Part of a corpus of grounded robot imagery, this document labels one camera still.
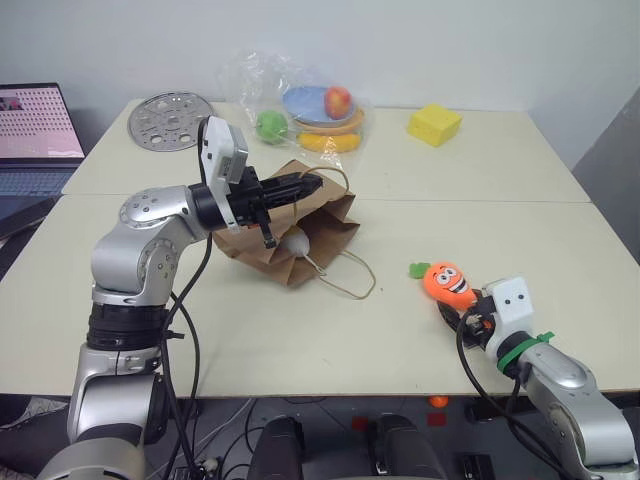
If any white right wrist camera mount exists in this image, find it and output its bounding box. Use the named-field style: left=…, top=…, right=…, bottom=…
left=480, top=276, right=534, bottom=362

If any white plush toy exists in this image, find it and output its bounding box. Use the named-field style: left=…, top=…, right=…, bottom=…
left=276, top=230, right=311, bottom=257

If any black box under table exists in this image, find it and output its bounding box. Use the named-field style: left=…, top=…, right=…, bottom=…
left=464, top=399, right=519, bottom=422

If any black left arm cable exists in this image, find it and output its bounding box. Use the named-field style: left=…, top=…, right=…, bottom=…
left=158, top=117, right=217, bottom=480

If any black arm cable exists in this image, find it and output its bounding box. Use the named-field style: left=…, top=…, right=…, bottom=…
left=158, top=117, right=217, bottom=480
left=455, top=309, right=576, bottom=480

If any yellow banana toy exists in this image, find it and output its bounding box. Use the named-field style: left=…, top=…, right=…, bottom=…
left=298, top=131, right=362, bottom=153

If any brown paper bag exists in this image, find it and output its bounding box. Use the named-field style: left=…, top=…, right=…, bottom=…
left=212, top=158, right=377, bottom=300

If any red apple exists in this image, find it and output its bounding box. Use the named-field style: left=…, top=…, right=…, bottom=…
left=323, top=85, right=353, bottom=120

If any orange plate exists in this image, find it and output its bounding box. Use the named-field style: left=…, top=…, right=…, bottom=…
left=292, top=107, right=366, bottom=136

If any blue plate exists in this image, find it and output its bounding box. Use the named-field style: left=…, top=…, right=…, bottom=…
left=281, top=85, right=360, bottom=127

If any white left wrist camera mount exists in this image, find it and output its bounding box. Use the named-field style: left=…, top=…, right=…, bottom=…
left=198, top=115, right=250, bottom=227

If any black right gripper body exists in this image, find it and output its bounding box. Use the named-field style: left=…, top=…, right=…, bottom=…
left=460, top=287, right=497, bottom=350

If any yellow cheese block toy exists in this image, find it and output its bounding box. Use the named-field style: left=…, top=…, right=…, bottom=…
left=405, top=103, right=464, bottom=149

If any dark rounded shape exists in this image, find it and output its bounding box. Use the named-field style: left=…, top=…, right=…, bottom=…
left=247, top=414, right=307, bottom=480
left=372, top=412, right=455, bottom=480

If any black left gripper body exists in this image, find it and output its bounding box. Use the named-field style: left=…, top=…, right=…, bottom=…
left=227, top=167, right=277, bottom=250

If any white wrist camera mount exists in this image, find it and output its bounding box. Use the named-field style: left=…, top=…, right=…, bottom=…
left=198, top=115, right=250, bottom=227
left=480, top=276, right=534, bottom=362

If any open laptop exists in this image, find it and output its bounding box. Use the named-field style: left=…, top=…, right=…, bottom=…
left=0, top=82, right=87, bottom=214

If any round perforated metal disc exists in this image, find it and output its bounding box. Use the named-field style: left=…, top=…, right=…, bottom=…
left=127, top=92, right=214, bottom=150

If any orange carrot plush toy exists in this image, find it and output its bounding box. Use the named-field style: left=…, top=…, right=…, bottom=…
left=408, top=260, right=480, bottom=311

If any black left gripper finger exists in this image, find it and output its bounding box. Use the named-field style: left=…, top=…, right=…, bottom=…
left=268, top=188, right=321, bottom=208
left=263, top=171, right=324, bottom=194

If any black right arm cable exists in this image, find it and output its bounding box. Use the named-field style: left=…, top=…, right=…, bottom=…
left=455, top=309, right=576, bottom=480

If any green cable tie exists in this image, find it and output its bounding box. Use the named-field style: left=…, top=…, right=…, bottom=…
left=495, top=330, right=557, bottom=374

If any clear plastic bag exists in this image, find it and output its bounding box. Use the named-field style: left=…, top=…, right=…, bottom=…
left=215, top=47, right=377, bottom=171

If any green apple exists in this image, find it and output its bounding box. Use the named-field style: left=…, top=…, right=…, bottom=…
left=255, top=109, right=290, bottom=145

